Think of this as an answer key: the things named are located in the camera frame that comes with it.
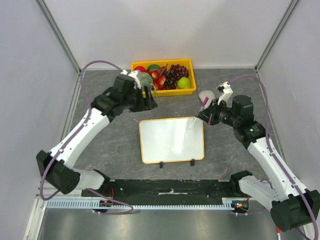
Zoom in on white marker with magenta cap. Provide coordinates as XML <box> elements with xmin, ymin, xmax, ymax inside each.
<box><xmin>189</xmin><ymin>96</ymin><xmax>209</xmax><ymax>131</ymax></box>

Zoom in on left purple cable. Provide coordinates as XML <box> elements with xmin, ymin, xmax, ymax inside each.
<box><xmin>39</xmin><ymin>60</ymin><xmax>135</xmax><ymax>215</ymax></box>

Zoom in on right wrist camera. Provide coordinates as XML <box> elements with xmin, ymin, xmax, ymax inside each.
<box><xmin>216</xmin><ymin>81</ymin><xmax>233</xmax><ymax>105</ymax></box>

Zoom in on yellow plastic bin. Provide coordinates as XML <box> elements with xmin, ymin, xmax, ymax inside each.
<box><xmin>131</xmin><ymin>58</ymin><xmax>197</xmax><ymax>97</ymax></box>

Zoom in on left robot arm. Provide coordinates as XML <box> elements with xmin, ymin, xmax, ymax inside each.
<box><xmin>36</xmin><ymin>70</ymin><xmax>158</xmax><ymax>197</ymax></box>

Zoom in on slotted cable duct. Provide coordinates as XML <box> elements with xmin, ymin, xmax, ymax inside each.
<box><xmin>46</xmin><ymin>198</ymin><xmax>235</xmax><ymax>211</ymax></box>

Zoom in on green pear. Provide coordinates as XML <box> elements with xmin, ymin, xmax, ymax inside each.
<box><xmin>177</xmin><ymin>77</ymin><xmax>191</xmax><ymax>89</ymax></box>

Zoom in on red apple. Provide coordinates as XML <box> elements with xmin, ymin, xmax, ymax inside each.
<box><xmin>134</xmin><ymin>65</ymin><xmax>147</xmax><ymax>73</ymax></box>

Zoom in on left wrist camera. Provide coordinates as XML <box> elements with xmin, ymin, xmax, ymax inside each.
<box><xmin>120</xmin><ymin>70</ymin><xmax>142</xmax><ymax>90</ymax></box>

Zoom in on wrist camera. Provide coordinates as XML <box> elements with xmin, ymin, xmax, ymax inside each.
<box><xmin>216</xmin><ymin>81</ymin><xmax>233</xmax><ymax>105</ymax></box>
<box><xmin>120</xmin><ymin>70</ymin><xmax>142</xmax><ymax>90</ymax></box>

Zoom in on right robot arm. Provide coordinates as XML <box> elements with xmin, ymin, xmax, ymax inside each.
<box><xmin>196</xmin><ymin>95</ymin><xmax>320</xmax><ymax>232</ymax></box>

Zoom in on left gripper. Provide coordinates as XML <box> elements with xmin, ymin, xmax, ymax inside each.
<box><xmin>122</xmin><ymin>84</ymin><xmax>158</xmax><ymax>113</ymax></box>

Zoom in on purple cable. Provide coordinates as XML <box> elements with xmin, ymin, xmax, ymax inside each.
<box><xmin>39</xmin><ymin>60</ymin><xmax>135</xmax><ymax>215</ymax></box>
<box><xmin>228</xmin><ymin>74</ymin><xmax>320</xmax><ymax>240</ymax></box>

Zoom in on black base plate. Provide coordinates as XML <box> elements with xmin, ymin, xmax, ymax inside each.
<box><xmin>97</xmin><ymin>179</ymin><xmax>248</xmax><ymax>206</ymax></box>

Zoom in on red marker pen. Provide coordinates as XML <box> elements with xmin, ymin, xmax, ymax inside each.
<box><xmin>276</xmin><ymin>227</ymin><xmax>281</xmax><ymax>240</ymax></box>

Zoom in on yellow framed whiteboard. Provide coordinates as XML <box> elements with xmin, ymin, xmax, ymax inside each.
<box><xmin>139</xmin><ymin>116</ymin><xmax>205</xmax><ymax>165</ymax></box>

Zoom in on green orange mango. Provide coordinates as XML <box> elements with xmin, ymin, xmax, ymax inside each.
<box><xmin>146</xmin><ymin>64</ymin><xmax>161</xmax><ymax>73</ymax></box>

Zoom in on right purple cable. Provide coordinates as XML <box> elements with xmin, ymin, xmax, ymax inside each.
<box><xmin>228</xmin><ymin>74</ymin><xmax>320</xmax><ymax>240</ymax></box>

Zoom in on dark purple grape bunch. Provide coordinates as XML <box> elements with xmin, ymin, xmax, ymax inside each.
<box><xmin>164</xmin><ymin>64</ymin><xmax>190</xmax><ymax>90</ymax></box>

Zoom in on green netted melon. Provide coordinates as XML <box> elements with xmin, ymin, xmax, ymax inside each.
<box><xmin>140</xmin><ymin>72</ymin><xmax>154</xmax><ymax>90</ymax></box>

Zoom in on red yellow cherry bunch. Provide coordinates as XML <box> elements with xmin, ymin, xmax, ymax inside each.
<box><xmin>148</xmin><ymin>66</ymin><xmax>167</xmax><ymax>90</ymax></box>

